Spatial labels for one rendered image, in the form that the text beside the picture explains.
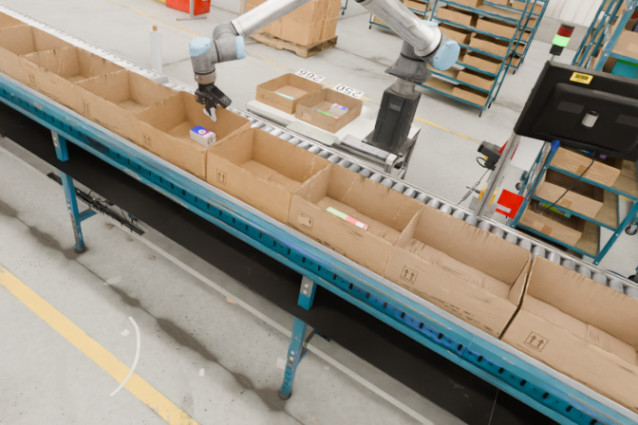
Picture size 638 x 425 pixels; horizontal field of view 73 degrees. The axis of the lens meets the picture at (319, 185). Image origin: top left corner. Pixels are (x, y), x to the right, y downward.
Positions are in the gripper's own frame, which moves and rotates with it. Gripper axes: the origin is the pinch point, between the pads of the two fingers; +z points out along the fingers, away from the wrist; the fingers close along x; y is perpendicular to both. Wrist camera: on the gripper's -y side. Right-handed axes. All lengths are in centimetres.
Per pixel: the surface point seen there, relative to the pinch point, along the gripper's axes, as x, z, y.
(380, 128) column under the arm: -78, 37, -47
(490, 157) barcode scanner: -60, 12, -110
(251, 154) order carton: 2.4, 8.9, -20.4
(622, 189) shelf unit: -101, 34, -172
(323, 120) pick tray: -68, 38, -15
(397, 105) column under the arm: -83, 21, -53
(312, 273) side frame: 38, 9, -76
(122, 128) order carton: 28.6, -1.3, 27.3
